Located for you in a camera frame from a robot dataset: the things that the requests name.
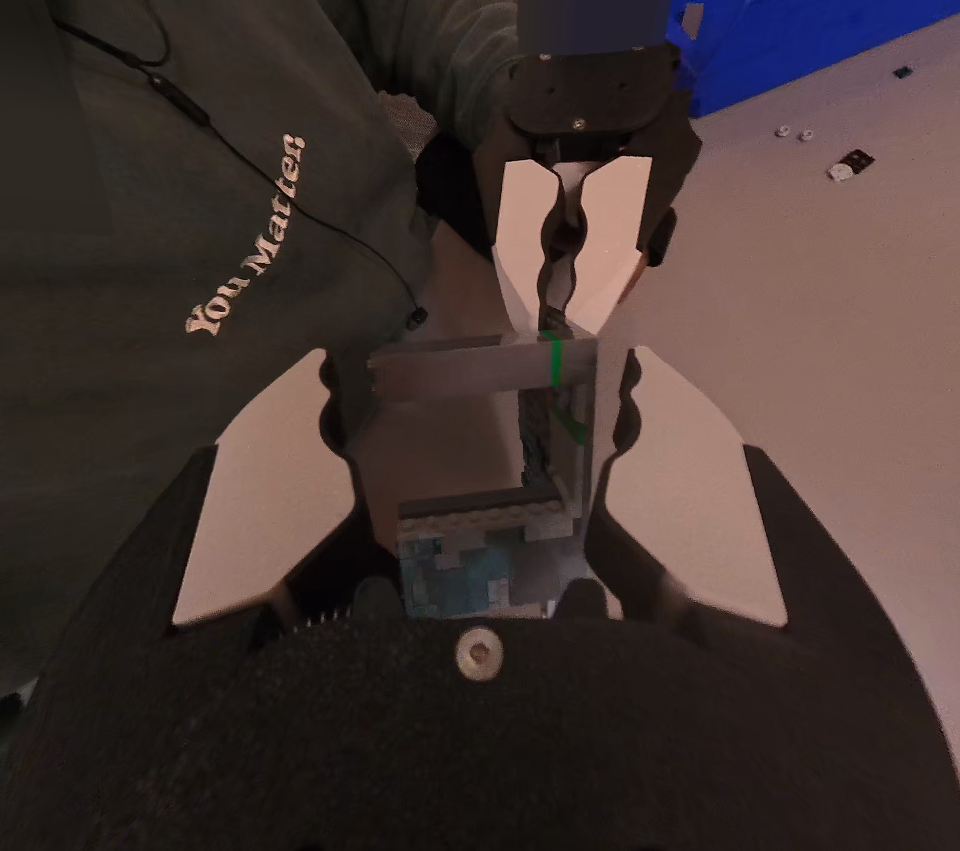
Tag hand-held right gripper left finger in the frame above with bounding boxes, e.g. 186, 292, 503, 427
171, 348, 399, 627

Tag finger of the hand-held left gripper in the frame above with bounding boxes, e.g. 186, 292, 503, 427
564, 157, 654, 336
492, 161, 567, 335

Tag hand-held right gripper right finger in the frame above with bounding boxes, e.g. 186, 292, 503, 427
588, 345, 790, 632

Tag grey brick building model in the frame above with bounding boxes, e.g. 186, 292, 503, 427
366, 307, 603, 621

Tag person's left forearm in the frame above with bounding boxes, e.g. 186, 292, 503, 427
330, 0, 526, 151

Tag grey desk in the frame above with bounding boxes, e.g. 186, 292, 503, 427
431, 11, 960, 717

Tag person's dark trousers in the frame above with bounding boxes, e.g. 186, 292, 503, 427
414, 131, 500, 260

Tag blue plastic storage bin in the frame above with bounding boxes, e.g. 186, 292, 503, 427
658, 0, 960, 119

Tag person in green hoodie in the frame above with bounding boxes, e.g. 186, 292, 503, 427
0, 0, 444, 698

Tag black earphone cable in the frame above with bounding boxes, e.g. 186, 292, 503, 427
48, 0, 430, 331

